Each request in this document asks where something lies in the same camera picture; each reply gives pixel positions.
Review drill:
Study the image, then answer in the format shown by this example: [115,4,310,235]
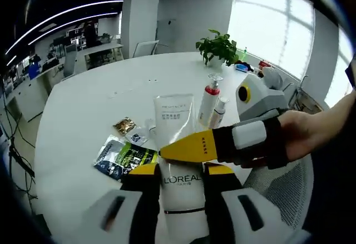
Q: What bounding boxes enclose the person's right hand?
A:
[278,107,320,163]

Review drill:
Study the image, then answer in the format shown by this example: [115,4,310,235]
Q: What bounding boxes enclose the green potted plant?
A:
[195,29,240,67]

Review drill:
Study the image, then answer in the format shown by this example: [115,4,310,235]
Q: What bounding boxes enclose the blue bin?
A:
[27,62,41,79]

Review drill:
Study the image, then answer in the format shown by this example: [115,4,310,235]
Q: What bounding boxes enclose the short curved ceiling light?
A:
[27,12,119,46]

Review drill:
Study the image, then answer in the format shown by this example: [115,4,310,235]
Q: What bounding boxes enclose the black green sachet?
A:
[93,134,159,183]

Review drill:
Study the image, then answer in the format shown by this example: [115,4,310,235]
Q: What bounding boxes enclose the person's black shirt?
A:
[303,143,356,228]

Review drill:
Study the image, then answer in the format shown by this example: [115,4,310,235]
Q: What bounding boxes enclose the metal frame chair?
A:
[288,74,328,114]

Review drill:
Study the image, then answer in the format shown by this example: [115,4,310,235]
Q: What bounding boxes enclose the white desk with wooden legs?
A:
[83,42,125,69]

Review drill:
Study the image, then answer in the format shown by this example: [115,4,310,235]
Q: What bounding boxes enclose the small red-label skincare bottle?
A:
[207,96,229,130]

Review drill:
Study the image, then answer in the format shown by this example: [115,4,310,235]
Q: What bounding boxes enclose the long white office desk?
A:
[5,60,66,122]

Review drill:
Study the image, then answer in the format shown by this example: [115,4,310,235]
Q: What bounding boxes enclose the white skincare tube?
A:
[154,93,208,236]

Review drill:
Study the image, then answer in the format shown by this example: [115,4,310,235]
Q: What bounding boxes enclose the long curved ceiling light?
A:
[5,0,125,56]

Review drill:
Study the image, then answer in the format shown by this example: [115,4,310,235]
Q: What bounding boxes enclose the small clear sachet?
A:
[124,127,150,147]

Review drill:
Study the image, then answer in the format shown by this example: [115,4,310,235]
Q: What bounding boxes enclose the gold foil sachet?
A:
[112,116,137,136]

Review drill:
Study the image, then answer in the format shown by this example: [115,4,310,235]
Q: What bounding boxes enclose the blue box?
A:
[234,62,253,74]

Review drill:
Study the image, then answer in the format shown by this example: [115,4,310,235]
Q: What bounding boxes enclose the bright window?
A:
[324,24,355,108]
[228,0,317,81]

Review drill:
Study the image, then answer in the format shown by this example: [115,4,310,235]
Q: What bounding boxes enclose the red-collared skincare pump bottle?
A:
[196,72,225,127]

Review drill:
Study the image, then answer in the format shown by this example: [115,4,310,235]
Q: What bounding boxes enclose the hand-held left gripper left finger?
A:
[83,163,162,244]

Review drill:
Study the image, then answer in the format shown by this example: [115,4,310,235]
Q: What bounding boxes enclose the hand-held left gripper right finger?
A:
[202,162,281,244]

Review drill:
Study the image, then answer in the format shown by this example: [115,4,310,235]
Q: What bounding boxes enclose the white frame chair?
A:
[132,39,160,58]

